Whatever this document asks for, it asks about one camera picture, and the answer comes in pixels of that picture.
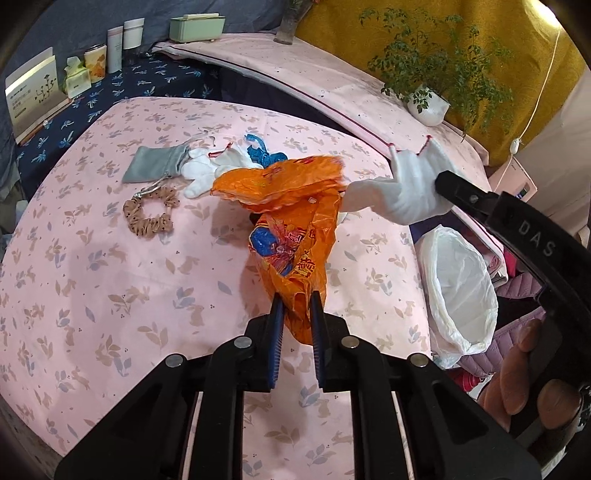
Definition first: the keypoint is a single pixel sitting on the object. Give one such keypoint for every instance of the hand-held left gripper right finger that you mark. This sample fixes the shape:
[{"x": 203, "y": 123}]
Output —
[{"x": 316, "y": 332}]

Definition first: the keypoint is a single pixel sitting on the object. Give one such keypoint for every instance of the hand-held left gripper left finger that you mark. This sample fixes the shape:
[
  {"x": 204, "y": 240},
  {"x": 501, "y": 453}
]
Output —
[{"x": 277, "y": 332}]

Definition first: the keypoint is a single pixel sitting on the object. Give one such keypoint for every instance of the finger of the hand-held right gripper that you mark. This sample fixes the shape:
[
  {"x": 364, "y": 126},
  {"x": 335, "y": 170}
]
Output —
[{"x": 466, "y": 194}]

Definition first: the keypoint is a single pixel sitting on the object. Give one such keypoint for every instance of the white cotton glove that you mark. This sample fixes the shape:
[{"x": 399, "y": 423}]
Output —
[
  {"x": 411, "y": 184},
  {"x": 203, "y": 166}
]

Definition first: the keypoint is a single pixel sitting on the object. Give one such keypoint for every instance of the white plastic bin liner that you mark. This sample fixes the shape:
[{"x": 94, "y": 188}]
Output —
[{"x": 461, "y": 277}]

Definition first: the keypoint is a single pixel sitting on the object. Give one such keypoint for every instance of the orange plastic bag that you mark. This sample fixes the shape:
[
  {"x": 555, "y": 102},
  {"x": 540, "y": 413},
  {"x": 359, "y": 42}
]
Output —
[{"x": 295, "y": 240}]

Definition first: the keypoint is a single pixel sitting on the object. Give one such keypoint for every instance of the blue measuring tape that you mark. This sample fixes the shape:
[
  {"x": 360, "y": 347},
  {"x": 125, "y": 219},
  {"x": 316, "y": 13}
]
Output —
[{"x": 254, "y": 150}]

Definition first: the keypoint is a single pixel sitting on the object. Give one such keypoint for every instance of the person's right hand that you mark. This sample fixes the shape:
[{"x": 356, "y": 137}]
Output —
[{"x": 517, "y": 383}]

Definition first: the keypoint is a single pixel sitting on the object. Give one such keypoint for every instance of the purple down jacket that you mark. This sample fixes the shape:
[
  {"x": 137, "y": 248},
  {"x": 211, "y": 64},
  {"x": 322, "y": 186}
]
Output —
[{"x": 517, "y": 286}]

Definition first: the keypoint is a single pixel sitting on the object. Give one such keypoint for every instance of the pink appliance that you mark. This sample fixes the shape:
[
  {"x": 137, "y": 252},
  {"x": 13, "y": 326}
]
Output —
[{"x": 512, "y": 177}]

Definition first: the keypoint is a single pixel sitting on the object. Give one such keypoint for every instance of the potted green plant white pot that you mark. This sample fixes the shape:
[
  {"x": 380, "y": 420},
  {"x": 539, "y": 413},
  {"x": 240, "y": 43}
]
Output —
[{"x": 427, "y": 104}]

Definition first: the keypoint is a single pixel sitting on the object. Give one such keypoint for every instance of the yellow curtain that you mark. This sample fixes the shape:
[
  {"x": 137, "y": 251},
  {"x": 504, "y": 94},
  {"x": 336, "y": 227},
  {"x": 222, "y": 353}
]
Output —
[{"x": 531, "y": 69}]

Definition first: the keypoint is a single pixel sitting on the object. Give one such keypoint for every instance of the pink rabbit print sheet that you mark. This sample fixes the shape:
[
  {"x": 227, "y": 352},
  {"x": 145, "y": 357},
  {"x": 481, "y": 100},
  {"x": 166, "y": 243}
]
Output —
[{"x": 115, "y": 300}]

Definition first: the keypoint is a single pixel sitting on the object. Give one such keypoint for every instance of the pink speckled cloth red piping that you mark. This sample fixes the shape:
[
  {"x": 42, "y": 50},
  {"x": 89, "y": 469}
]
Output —
[{"x": 323, "y": 78}]

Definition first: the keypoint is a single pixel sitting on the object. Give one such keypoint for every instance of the brown dotted scrunchie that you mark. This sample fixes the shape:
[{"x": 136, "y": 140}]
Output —
[{"x": 134, "y": 217}]

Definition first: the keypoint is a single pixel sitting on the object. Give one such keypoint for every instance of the glass vase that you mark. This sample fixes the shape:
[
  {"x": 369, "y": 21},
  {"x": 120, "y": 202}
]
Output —
[{"x": 286, "y": 30}]

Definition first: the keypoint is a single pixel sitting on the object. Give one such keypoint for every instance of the navy floral cloth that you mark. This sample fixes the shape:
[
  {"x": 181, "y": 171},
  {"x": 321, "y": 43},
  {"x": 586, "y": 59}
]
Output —
[{"x": 138, "y": 83}]

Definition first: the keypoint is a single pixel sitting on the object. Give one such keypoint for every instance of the pale green lidded box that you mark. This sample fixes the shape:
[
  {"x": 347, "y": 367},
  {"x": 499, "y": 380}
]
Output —
[{"x": 198, "y": 28}]

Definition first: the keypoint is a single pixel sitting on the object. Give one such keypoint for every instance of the green tissue pack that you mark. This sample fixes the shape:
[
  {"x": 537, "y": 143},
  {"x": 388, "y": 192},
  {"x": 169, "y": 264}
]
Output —
[{"x": 76, "y": 83}]

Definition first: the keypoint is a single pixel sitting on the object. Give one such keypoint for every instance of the orange floral tin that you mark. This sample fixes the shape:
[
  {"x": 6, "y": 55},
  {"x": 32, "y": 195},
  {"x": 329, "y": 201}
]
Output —
[{"x": 97, "y": 64}]

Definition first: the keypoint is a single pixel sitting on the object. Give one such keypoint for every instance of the white lidded jar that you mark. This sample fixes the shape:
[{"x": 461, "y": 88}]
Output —
[{"x": 134, "y": 32}]

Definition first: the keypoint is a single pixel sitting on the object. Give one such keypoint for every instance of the white printed card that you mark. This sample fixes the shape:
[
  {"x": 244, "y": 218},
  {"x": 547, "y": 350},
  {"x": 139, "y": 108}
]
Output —
[{"x": 32, "y": 97}]

